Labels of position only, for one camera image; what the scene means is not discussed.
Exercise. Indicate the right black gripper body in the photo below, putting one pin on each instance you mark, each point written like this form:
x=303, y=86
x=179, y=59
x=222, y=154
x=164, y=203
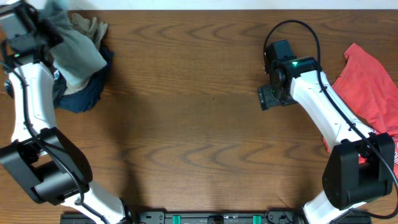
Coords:
x=270, y=94

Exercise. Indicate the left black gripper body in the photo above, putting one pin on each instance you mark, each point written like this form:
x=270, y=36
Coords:
x=46, y=35

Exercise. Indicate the light blue t-shirt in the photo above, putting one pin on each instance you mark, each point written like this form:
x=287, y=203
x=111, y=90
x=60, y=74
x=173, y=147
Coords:
x=76, y=57

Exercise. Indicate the red printed t-shirt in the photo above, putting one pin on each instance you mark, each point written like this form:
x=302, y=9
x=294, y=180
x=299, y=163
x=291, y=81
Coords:
x=366, y=87

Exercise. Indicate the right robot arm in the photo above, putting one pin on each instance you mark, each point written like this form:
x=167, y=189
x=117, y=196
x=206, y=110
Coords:
x=359, y=169

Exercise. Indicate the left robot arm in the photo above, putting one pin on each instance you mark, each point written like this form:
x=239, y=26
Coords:
x=40, y=158

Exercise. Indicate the khaki folded pants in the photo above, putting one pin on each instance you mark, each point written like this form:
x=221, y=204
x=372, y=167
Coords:
x=93, y=30

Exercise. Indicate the navy blue folded garment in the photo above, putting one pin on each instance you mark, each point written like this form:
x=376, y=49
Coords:
x=86, y=98

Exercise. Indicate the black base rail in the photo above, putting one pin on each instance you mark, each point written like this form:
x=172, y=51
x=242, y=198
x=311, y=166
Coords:
x=274, y=216

